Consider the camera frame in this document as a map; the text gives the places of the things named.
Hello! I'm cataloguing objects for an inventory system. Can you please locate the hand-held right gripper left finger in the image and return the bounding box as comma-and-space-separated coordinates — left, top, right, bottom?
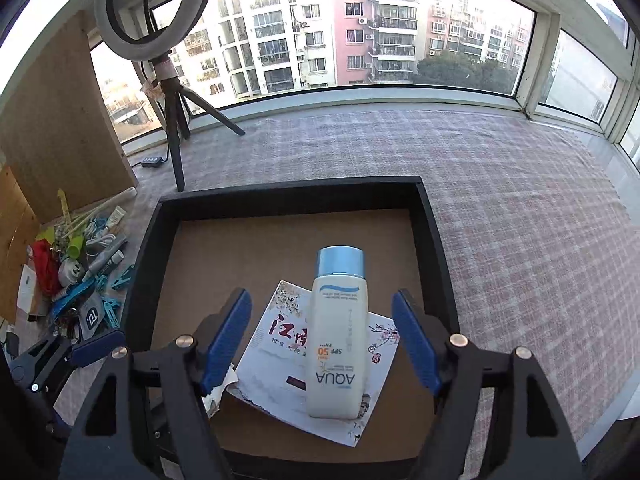
60, 287, 253, 480

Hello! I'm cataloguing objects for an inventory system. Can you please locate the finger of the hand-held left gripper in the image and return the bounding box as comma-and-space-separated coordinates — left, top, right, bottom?
10, 329, 127, 393

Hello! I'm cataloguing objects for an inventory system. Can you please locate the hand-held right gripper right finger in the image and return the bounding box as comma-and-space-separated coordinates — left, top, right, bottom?
391, 288, 586, 480

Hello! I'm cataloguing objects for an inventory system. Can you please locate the white bottle blue cap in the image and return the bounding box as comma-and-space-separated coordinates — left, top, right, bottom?
306, 246, 369, 420

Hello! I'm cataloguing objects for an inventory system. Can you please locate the red plastic bag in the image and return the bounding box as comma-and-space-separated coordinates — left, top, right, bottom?
29, 240, 63, 297

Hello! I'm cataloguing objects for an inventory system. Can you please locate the black square container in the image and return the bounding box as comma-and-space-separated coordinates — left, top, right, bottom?
120, 176, 461, 480

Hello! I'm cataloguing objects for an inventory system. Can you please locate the grey pouch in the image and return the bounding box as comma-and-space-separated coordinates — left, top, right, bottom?
80, 294, 113, 342

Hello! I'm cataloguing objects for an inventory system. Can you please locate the white floral printed packet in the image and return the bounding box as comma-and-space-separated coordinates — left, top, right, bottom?
205, 280, 401, 448

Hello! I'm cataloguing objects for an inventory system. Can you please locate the small tube white cap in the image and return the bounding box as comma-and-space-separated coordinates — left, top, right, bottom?
82, 237, 128, 282

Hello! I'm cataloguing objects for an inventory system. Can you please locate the brown wooden panel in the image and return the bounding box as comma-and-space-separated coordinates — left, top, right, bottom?
0, 165, 41, 311

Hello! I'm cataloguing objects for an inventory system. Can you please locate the checked tablecloth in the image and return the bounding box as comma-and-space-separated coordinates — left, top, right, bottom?
30, 107, 640, 466

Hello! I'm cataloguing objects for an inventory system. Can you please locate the wooden board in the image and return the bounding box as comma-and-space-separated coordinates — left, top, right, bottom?
0, 10, 138, 223

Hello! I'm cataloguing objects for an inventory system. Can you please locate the ring light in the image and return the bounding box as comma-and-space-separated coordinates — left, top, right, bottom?
94, 0, 218, 61

